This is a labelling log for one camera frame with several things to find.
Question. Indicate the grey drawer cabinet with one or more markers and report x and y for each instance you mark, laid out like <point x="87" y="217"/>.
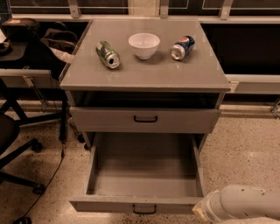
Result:
<point x="160" y="82"/>

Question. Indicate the dark side desk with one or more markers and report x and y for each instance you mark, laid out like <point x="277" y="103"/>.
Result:
<point x="30" y="71"/>

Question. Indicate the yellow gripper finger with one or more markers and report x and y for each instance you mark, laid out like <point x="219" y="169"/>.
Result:
<point x="197" y="210"/>

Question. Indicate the white bowl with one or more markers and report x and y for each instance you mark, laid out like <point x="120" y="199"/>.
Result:
<point x="144" y="45"/>

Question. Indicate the grey top drawer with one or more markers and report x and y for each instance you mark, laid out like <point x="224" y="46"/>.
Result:
<point x="145" y="120"/>

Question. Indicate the brown bag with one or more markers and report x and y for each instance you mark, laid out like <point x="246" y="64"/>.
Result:
<point x="61" y="43"/>

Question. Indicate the black backpack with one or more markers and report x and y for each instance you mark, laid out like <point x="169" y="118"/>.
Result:
<point x="20" y="29"/>

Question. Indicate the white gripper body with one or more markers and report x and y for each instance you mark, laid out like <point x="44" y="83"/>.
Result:
<point x="207" y="208"/>

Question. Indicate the grey drawer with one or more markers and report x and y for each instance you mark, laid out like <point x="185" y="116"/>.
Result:
<point x="145" y="120"/>
<point x="142" y="174"/>

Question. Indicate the black office chair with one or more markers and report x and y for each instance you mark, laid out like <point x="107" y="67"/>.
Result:
<point x="9" y="130"/>

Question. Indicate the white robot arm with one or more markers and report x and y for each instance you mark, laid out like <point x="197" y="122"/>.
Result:
<point x="235" y="202"/>

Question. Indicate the green soda can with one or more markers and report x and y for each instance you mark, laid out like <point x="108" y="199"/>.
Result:
<point x="109" y="57"/>

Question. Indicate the blue pepsi can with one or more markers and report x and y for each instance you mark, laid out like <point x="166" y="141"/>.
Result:
<point x="182" y="47"/>

